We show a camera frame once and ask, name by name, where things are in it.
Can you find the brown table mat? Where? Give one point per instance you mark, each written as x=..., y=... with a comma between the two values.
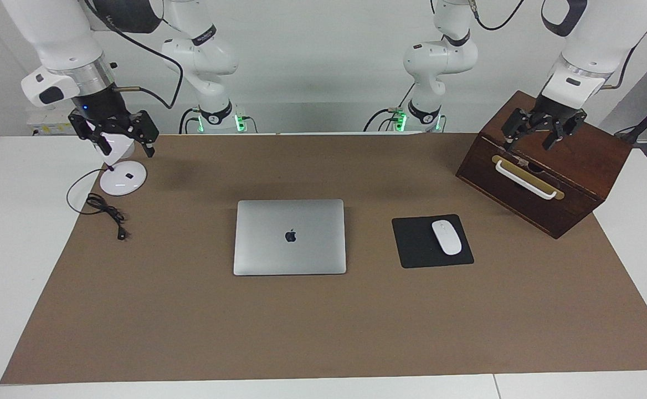
x=301, y=332

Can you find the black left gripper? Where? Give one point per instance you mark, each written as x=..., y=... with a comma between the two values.
x=553, y=111

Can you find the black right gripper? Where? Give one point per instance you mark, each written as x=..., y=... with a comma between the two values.
x=104, y=111

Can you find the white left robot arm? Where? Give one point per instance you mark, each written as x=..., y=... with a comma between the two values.
x=606, y=39

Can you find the silver grey laptop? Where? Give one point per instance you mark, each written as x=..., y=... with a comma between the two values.
x=290, y=244

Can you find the black mouse pad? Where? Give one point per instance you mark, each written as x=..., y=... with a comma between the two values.
x=412, y=244

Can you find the white power strip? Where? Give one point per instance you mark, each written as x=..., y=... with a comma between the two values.
x=44, y=124

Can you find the white desk lamp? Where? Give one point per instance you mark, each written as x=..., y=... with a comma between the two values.
x=123, y=180

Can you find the dark brown wooden box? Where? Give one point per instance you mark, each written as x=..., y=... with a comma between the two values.
x=573, y=160

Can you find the white computer mouse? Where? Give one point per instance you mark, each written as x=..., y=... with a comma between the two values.
x=446, y=237

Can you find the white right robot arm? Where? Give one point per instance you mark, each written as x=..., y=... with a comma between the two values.
x=57, y=33

